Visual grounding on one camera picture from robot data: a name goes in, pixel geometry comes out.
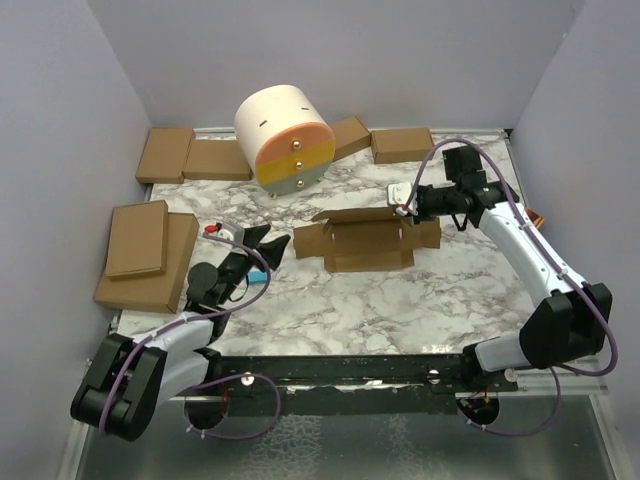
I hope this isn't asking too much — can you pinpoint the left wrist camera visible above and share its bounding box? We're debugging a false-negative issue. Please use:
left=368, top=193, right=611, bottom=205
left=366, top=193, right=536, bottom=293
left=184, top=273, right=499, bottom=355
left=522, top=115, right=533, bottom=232
left=204, top=222, right=245, bottom=244

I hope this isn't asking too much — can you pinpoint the small blue block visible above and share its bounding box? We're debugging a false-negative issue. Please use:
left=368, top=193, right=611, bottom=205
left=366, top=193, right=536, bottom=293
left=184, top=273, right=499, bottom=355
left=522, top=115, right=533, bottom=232
left=247, top=270, right=268, bottom=285

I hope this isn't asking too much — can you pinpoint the cardboard box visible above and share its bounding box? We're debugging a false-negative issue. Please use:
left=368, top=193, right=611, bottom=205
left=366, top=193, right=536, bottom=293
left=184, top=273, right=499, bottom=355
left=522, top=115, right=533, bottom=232
left=331, top=116, right=371, bottom=161
left=105, top=200, right=169, bottom=280
left=183, top=139, right=252, bottom=181
left=293, top=207, right=442, bottom=273
left=136, top=127, right=195, bottom=184
left=94, top=213, right=199, bottom=313
left=371, top=127, right=434, bottom=164

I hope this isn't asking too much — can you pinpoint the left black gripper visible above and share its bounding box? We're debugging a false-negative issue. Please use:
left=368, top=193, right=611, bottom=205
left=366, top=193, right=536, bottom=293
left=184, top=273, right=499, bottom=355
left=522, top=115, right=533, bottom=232
left=216, top=223, right=289, bottom=305

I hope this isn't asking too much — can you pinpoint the round pastel drawer cabinet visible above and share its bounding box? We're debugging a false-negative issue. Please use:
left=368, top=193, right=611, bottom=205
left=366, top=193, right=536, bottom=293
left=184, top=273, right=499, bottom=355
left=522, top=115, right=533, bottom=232
left=234, top=85, right=336, bottom=196

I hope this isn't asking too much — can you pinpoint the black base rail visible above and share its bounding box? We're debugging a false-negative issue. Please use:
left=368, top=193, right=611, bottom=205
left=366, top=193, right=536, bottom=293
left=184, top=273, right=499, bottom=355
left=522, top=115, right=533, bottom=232
left=159, top=349, right=521, bottom=418

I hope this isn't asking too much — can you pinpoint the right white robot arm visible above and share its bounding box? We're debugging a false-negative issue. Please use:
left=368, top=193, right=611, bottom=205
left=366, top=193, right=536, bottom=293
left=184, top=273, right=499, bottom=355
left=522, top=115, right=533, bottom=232
left=402, top=138, right=619, bottom=391

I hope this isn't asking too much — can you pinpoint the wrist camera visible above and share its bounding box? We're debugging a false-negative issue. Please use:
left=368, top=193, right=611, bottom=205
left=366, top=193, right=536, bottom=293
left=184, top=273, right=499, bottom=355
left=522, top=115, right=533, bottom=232
left=386, top=182, right=418, bottom=217
left=204, top=222, right=245, bottom=244

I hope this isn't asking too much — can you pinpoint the purple cable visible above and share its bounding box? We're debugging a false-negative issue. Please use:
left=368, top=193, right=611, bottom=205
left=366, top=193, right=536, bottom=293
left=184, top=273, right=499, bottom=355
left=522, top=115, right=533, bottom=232
left=404, top=137, right=620, bottom=440
left=97, top=233, right=284, bottom=442

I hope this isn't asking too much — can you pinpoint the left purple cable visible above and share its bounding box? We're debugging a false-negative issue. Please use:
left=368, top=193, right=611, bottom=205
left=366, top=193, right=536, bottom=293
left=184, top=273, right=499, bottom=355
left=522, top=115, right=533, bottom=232
left=97, top=233, right=284, bottom=442

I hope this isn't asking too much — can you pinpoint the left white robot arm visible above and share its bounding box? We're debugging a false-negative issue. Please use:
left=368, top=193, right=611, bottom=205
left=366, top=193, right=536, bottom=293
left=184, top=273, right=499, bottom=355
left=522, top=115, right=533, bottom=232
left=70, top=223, right=291, bottom=441

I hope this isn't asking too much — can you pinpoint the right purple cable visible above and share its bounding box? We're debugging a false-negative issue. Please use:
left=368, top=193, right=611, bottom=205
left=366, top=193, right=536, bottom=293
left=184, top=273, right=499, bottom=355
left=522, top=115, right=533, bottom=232
left=404, top=137, right=620, bottom=440

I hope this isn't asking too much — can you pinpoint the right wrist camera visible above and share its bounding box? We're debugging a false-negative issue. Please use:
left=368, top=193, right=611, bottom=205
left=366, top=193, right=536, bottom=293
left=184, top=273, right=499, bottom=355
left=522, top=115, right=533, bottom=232
left=386, top=182, right=418, bottom=217

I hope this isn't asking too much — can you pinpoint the orange paperback book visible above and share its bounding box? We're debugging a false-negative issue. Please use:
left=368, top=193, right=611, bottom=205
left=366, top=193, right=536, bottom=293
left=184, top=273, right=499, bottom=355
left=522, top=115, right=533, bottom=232
left=526, top=208, right=545, bottom=229

